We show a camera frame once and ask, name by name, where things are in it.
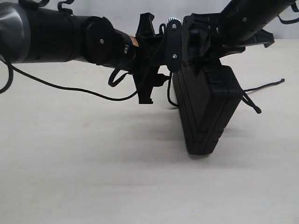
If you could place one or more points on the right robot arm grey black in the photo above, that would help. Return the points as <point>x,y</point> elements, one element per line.
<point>284,4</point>

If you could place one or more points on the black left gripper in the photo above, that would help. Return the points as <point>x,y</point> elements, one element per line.
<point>149,56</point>

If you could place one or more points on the white backdrop curtain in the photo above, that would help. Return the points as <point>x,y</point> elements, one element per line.
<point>125,14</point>

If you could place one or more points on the black plastic carrying case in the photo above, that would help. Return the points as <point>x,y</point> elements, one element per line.
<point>208,94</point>

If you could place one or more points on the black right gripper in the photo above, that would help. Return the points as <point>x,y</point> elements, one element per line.
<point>241,23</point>

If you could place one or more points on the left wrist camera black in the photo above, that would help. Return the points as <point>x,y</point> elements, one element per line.
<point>173,45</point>

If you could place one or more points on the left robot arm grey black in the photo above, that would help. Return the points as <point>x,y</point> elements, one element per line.
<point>31,33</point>

